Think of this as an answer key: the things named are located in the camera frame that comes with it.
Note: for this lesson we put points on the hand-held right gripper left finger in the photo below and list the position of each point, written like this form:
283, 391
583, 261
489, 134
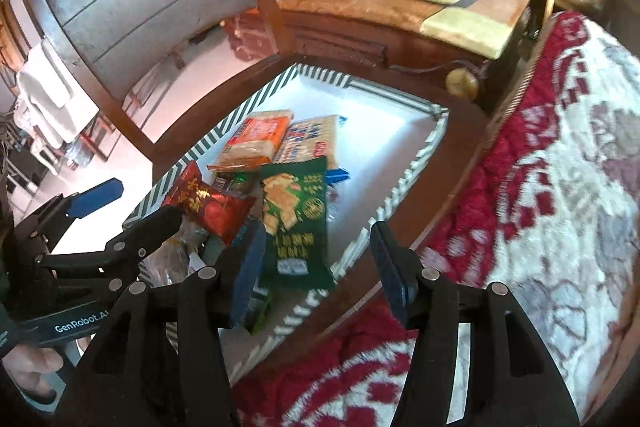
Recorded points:
247, 277

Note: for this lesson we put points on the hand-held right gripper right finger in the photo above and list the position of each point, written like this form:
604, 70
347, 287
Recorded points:
392, 277

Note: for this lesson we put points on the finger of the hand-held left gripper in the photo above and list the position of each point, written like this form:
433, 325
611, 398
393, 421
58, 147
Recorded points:
95, 198
150, 227

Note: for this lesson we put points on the small green snack packet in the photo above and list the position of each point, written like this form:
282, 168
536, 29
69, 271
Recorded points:
260, 312

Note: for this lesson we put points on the silver white snack packet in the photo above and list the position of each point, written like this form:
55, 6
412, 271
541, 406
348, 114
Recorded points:
175, 257

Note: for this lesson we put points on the red snack packet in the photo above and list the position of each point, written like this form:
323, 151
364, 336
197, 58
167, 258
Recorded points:
210, 207

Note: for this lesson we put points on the green cracker packet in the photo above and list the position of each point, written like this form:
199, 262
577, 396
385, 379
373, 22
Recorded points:
295, 227

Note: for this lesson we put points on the dark snack bar packet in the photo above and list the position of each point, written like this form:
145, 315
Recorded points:
232, 183

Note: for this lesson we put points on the orange cracker packet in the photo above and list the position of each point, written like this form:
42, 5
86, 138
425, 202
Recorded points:
260, 137

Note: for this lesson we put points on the beige cracker packet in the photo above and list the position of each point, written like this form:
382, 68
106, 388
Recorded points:
312, 142

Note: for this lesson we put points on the white box with striped rim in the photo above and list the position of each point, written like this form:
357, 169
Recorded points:
380, 122

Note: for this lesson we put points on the person's left hand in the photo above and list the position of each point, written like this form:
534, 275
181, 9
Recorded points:
30, 369

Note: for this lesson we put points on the white towel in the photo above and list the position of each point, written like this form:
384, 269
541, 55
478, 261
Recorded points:
45, 92

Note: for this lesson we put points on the red and white floral quilt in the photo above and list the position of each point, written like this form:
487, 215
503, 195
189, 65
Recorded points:
550, 157

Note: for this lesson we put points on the yellow round object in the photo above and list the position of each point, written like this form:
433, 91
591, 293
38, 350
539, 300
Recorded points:
462, 82

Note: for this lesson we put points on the red patterned bag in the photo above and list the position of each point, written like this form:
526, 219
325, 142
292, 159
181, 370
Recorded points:
242, 34

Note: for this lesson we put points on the wooden desk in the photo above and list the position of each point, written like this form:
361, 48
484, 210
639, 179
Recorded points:
400, 2

